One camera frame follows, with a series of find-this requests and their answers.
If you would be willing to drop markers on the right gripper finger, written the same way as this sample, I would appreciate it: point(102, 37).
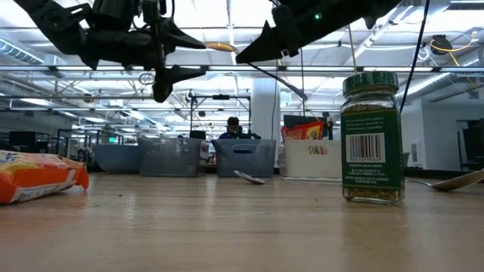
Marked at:
point(264, 49)

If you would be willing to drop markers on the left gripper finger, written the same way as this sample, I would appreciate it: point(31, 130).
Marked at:
point(177, 39)
point(181, 72)

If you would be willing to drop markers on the silver metal spoon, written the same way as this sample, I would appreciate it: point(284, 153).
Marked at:
point(249, 178)

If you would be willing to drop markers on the green lid spice jar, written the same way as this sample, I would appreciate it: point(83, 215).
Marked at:
point(372, 151)

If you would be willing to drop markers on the orange chicken ramen packet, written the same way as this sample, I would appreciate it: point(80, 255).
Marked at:
point(38, 177)

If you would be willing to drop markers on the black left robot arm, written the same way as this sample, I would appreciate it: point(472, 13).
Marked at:
point(56, 26)

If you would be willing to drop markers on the white building column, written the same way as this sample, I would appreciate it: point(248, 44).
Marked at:
point(264, 113)

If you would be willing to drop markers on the red yellow ramen packet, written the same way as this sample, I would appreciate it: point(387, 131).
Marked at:
point(291, 119)

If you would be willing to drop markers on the person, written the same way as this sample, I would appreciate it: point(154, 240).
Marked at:
point(233, 130)

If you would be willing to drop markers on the grey plastic bin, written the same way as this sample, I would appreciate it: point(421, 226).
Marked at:
point(246, 164)
point(170, 158)

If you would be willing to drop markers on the blue bowl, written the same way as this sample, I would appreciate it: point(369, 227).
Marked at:
point(117, 158)

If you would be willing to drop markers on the white plastic bin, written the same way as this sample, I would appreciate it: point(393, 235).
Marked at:
point(298, 166)

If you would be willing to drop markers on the black metal frame rig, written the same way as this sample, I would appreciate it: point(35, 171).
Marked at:
point(221, 97)

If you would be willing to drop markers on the black aluminium table frame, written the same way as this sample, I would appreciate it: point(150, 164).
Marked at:
point(435, 173)

